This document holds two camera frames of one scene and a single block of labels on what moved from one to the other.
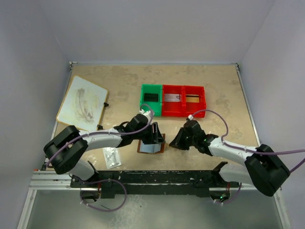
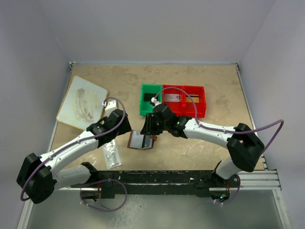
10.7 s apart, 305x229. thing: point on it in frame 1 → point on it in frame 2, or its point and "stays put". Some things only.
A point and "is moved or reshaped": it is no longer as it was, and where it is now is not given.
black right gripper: [177, 142] → [148, 129]
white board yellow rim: [83, 105] stays put
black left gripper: [155, 137] → [126, 128]
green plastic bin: [156, 107] stays put
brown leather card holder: [151, 149] is moved or reshaped
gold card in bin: [192, 98] stays put
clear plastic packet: [112, 158] stays put
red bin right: [190, 108] stays put
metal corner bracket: [71, 63] stays put
